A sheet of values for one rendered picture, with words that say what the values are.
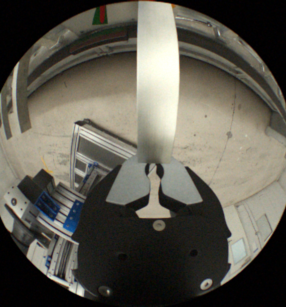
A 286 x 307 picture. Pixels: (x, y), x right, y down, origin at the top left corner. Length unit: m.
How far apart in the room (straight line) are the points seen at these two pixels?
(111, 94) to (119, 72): 0.23
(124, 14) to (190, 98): 0.89
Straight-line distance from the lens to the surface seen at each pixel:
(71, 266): 0.66
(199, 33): 0.36
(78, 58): 1.09
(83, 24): 0.34
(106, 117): 1.02
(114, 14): 0.32
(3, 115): 0.49
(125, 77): 0.98
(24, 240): 0.65
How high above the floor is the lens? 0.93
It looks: 59 degrees down
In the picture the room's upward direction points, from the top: 174 degrees counter-clockwise
